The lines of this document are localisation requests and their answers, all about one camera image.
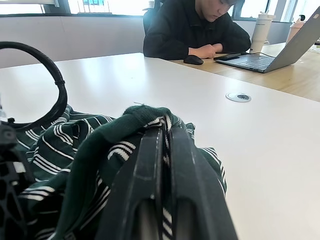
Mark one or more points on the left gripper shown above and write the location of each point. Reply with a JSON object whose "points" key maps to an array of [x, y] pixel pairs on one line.
{"points": [[7, 133]]}

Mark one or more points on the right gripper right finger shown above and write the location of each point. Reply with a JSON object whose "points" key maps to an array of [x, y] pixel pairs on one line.
{"points": [[192, 190]]}

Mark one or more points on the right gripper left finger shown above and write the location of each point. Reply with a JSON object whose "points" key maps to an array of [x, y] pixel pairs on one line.
{"points": [[147, 175]]}

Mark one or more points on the green white striped T-shirt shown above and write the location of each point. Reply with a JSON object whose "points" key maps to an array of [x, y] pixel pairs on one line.
{"points": [[82, 150]]}

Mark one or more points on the black computer mouse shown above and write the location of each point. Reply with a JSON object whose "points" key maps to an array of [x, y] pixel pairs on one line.
{"points": [[193, 60]]}

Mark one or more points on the black smartphone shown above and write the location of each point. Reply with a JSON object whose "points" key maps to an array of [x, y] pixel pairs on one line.
{"points": [[227, 56]]}

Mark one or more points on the person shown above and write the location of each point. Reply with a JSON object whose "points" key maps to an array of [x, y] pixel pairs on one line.
{"points": [[180, 27]]}

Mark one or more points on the black office chair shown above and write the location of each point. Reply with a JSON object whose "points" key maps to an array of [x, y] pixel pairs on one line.
{"points": [[150, 17]]}

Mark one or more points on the grey laptop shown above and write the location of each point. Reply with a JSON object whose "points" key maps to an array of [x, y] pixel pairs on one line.
{"points": [[282, 50]]}

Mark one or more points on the white tumbler with straw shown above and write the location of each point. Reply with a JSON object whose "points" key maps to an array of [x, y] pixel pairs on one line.
{"points": [[261, 30]]}

